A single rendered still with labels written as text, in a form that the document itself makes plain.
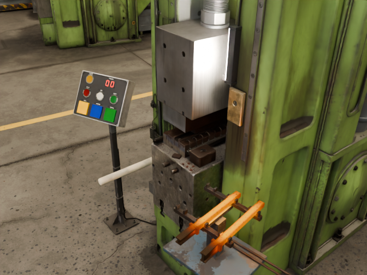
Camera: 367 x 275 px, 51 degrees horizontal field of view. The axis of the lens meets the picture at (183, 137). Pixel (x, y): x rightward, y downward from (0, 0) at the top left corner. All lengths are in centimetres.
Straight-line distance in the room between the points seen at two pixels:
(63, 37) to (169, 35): 497
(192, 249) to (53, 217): 155
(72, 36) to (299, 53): 533
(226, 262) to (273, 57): 94
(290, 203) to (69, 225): 164
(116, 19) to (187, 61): 503
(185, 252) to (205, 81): 82
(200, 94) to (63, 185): 193
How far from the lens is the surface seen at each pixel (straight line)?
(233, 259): 189
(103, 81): 239
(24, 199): 344
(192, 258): 188
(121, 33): 693
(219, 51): 188
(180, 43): 184
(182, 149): 207
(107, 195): 330
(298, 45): 183
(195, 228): 162
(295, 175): 228
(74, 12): 678
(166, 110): 207
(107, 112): 233
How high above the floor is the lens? 208
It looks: 31 degrees down
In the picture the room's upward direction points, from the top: 1 degrees clockwise
